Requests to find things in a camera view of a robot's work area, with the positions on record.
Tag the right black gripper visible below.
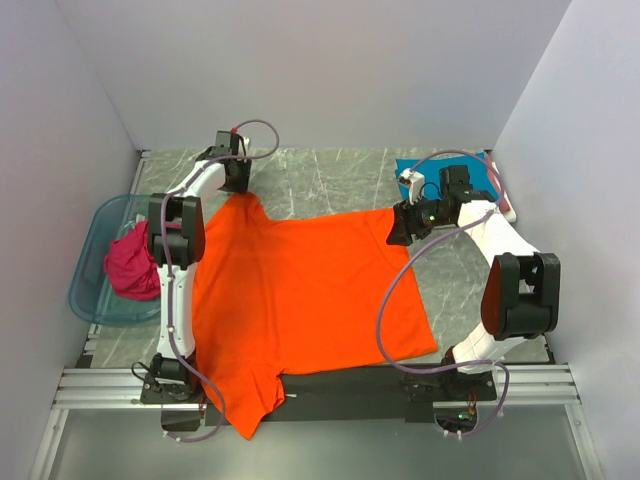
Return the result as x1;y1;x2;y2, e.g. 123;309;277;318
386;192;453;246

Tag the orange t shirt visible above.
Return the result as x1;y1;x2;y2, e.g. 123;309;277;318
192;194;437;438

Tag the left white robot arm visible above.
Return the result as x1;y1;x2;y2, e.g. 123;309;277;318
140;129;252;405

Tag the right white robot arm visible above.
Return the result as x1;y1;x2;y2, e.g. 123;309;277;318
386;165;561;399

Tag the blue folded t shirt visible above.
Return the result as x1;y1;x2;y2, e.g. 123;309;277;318
394;155;498;200

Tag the pink folded t shirt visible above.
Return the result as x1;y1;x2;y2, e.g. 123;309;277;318
485;151;516;223

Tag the magenta crumpled t shirt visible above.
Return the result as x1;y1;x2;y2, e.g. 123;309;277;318
103;220;160;301

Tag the teal plastic bin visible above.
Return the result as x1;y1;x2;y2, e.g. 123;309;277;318
68;194;160;327

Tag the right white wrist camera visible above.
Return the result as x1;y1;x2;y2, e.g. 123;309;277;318
398;168;425;205

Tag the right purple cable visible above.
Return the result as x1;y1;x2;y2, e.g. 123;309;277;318
375;149;511;439

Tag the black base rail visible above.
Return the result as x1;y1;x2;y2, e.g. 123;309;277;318
139;363;499;427

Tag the aluminium frame rail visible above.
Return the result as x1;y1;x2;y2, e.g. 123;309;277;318
53;364;581;409

